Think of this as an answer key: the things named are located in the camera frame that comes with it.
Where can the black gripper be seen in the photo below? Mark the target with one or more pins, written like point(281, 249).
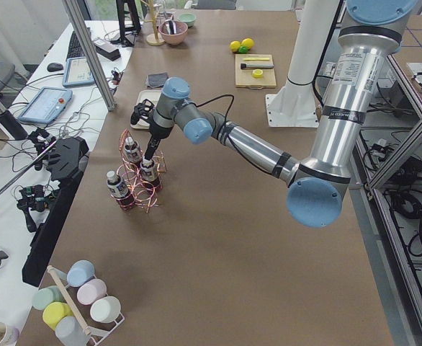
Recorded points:
point(156, 134)

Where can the tea bottle white cap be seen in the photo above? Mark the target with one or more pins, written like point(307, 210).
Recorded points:
point(150, 176)

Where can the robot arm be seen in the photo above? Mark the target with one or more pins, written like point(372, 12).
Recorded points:
point(371, 31)

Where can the rear tea bottle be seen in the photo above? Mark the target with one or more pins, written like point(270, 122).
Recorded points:
point(133, 152)

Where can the white rabbit tray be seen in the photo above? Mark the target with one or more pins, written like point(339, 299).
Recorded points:
point(153, 96)

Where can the front tea bottle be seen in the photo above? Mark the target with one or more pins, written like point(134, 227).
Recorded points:
point(119, 190)

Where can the folded grey cloth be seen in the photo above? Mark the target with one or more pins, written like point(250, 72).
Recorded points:
point(156, 80)

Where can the wooden mug tree stand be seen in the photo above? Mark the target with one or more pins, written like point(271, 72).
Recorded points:
point(154, 38)

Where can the pink bowl with ice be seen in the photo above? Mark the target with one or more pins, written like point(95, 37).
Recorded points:
point(174, 39)

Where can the teach pendant far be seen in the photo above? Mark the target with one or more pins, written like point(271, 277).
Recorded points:
point(77, 73)

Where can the teach pendant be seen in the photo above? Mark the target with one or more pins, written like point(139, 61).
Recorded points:
point(46, 106)
point(77, 73)

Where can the wooden cutting board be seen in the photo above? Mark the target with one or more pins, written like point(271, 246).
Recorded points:
point(244, 79)

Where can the metal ice scoop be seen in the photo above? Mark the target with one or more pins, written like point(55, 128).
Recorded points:
point(170, 27)

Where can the steel muddler black tip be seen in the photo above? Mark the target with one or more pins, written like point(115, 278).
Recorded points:
point(245, 66)

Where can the teach pendant near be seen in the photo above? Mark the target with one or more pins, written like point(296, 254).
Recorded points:
point(46, 106)

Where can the yellow plastic knife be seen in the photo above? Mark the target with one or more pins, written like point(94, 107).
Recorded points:
point(256, 58)

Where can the whole lemon lower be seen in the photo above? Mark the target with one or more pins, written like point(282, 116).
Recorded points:
point(234, 46)

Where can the whole lemon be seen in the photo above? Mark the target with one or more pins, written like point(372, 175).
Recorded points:
point(234, 46)
point(248, 43)

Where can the half lemon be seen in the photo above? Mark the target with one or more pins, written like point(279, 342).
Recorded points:
point(257, 73)

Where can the black keyboard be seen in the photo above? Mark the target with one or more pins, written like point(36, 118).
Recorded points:
point(75, 49)

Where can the mint green bowl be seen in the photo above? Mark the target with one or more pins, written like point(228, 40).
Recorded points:
point(188, 18)

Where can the green lime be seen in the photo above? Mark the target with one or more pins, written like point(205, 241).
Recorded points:
point(243, 50)

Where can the black computer mouse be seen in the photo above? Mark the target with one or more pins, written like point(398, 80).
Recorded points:
point(53, 67)

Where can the whole lemon upper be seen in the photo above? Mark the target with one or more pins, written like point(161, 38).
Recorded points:
point(248, 43)

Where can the black thermos bottle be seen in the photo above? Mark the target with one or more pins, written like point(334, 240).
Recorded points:
point(10, 123)

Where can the blue cup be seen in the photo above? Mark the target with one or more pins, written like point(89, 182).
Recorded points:
point(80, 272)

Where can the pink cup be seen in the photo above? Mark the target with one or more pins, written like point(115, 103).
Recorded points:
point(91, 291)

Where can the white cup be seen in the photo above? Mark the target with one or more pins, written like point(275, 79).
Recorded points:
point(106, 309)

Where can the green cup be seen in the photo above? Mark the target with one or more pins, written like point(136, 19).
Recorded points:
point(45, 296)

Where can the yellow cup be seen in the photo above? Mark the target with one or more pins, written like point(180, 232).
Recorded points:
point(55, 312)

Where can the white cup rack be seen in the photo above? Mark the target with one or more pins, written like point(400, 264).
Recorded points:
point(98, 332)

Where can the grey cup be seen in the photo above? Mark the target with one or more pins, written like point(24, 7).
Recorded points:
point(70, 333)

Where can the copper wire bottle rack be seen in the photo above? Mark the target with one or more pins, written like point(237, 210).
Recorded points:
point(145, 192)

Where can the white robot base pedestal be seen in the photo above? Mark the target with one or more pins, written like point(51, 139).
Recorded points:
point(294, 104)

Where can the aluminium frame post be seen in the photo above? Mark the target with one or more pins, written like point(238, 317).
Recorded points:
point(79, 26)

